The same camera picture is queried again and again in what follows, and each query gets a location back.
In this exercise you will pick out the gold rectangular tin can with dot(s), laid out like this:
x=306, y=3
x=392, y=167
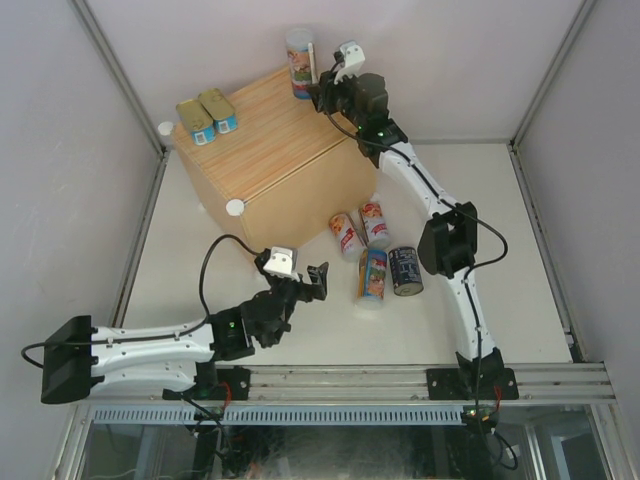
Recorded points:
x=220, y=110

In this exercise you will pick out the red white can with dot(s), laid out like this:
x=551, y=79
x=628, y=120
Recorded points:
x=347, y=237
x=374, y=225

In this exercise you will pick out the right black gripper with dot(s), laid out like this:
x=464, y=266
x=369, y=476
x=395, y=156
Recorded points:
x=333, y=89

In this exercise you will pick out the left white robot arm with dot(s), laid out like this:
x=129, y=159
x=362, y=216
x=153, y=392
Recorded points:
x=81, y=360

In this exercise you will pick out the blue slotted cable duct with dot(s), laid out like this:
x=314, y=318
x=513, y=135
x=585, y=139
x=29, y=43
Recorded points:
x=279, y=415

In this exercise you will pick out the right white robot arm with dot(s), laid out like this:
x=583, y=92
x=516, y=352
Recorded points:
x=449, y=241

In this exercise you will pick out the wooden cube counter box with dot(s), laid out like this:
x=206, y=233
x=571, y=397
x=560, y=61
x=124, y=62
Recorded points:
x=283, y=173

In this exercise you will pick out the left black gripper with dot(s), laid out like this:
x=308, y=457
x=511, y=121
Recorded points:
x=316, y=288

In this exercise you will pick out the right red white can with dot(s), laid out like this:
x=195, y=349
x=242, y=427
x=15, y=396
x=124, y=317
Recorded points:
x=374, y=225

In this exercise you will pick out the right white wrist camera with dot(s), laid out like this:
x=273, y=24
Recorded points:
x=350, y=58

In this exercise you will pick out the dark navy cylindrical can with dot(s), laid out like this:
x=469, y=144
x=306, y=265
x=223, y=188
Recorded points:
x=405, y=271

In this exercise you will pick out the orange yellow cylindrical can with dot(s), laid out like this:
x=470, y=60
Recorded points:
x=301, y=58

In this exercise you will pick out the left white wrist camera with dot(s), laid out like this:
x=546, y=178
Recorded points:
x=281, y=262

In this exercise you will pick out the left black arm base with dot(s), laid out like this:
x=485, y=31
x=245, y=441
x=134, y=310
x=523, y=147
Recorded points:
x=220, y=385

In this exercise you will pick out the blue vegetable cylindrical can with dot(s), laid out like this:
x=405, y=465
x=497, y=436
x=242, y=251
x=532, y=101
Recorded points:
x=372, y=267

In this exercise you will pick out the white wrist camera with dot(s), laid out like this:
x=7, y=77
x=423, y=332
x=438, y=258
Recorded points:
x=281, y=262
x=350, y=58

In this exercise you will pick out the aluminium rail frame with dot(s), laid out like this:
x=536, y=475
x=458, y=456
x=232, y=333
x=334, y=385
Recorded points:
x=553, y=383

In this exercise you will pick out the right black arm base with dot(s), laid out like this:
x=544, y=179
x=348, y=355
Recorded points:
x=448, y=384

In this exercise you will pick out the left red white can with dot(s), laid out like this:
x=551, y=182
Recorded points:
x=347, y=237

